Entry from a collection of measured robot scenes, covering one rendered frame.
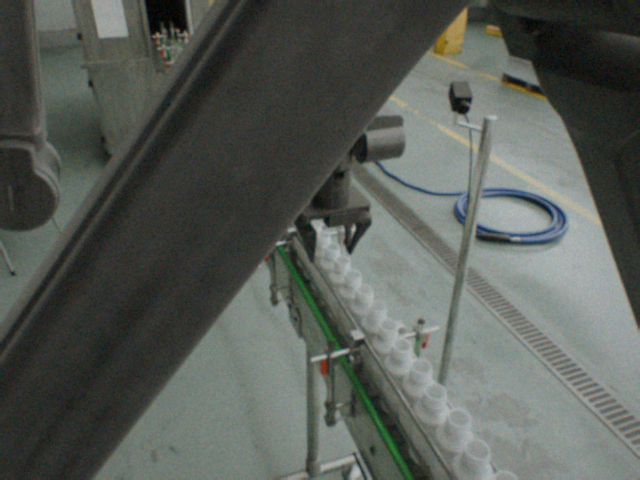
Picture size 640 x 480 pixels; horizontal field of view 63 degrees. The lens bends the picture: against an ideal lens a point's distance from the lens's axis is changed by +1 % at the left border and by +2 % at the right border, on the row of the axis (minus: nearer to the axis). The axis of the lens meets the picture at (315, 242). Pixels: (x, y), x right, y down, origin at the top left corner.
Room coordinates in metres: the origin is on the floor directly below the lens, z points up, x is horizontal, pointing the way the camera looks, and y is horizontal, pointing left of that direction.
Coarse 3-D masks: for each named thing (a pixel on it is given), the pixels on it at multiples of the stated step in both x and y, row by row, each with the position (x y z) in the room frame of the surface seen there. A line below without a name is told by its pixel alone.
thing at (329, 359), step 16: (288, 240) 1.20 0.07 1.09; (272, 256) 1.19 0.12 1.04; (288, 256) 1.20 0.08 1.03; (272, 272) 1.19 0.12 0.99; (272, 288) 1.18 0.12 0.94; (272, 304) 1.18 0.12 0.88; (400, 320) 0.83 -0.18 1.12; (352, 336) 0.79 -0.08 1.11; (416, 336) 0.83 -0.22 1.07; (336, 352) 0.77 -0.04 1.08; (352, 352) 0.78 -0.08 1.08; (416, 352) 0.83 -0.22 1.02; (352, 368) 0.78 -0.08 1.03; (352, 400) 0.77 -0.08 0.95; (352, 416) 0.76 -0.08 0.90
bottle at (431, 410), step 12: (432, 384) 0.61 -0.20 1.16; (432, 396) 0.61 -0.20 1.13; (444, 396) 0.59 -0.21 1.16; (420, 408) 0.60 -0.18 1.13; (432, 408) 0.58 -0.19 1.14; (444, 408) 0.59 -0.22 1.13; (420, 420) 0.58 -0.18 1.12; (432, 420) 0.57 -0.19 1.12; (444, 420) 0.58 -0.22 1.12; (432, 432) 0.57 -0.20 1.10; (420, 444) 0.58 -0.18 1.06
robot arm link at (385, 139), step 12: (384, 108) 0.70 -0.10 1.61; (372, 120) 0.65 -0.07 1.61; (384, 120) 0.67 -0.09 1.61; (396, 120) 0.67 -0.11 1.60; (372, 132) 0.66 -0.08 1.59; (384, 132) 0.66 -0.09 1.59; (396, 132) 0.67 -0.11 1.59; (372, 144) 0.65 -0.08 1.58; (384, 144) 0.66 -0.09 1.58; (396, 144) 0.66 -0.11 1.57; (372, 156) 0.65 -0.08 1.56; (384, 156) 0.66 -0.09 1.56; (396, 156) 0.67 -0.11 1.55
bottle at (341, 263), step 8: (344, 256) 1.01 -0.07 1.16; (336, 264) 0.98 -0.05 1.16; (344, 264) 0.97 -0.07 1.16; (336, 272) 0.98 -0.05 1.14; (344, 272) 0.97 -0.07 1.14; (336, 280) 0.97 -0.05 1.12; (336, 288) 0.96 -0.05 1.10; (336, 304) 0.96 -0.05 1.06; (328, 312) 0.99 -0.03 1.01; (336, 312) 0.96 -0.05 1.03
